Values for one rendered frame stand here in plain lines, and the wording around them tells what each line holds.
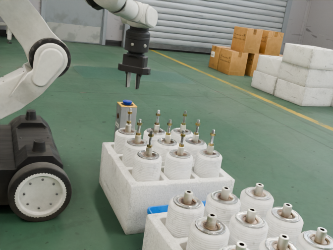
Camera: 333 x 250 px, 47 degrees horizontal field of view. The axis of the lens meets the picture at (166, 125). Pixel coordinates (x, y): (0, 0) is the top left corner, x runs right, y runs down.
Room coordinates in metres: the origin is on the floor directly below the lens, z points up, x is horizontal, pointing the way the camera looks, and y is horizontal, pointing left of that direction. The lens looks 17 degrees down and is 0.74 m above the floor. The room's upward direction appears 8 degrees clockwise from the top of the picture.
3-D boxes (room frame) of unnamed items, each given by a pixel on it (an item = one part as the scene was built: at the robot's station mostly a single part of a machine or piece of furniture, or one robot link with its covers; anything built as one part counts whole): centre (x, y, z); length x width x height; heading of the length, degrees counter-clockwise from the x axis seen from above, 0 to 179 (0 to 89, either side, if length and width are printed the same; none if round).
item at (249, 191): (1.03, -0.29, 0.25); 0.08 x 0.08 x 0.01
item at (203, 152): (1.31, -0.17, 0.25); 0.08 x 0.08 x 0.01
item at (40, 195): (1.14, 0.38, 0.10); 0.20 x 0.05 x 0.20; 115
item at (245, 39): (5.19, -0.88, 0.45); 0.30 x 0.24 x 0.30; 27
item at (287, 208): (0.93, -0.35, 0.26); 0.02 x 0.02 x 0.03
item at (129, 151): (1.32, 0.10, 0.16); 0.10 x 0.10 x 0.18
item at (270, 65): (4.25, -1.16, 0.27); 0.39 x 0.39 x 0.18; 27
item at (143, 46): (1.42, 0.15, 0.55); 0.13 x 0.10 x 0.12; 74
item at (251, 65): (5.27, -1.04, 0.15); 0.30 x 0.24 x 0.30; 26
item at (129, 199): (1.37, -0.01, 0.09); 0.39 x 0.39 x 0.18; 25
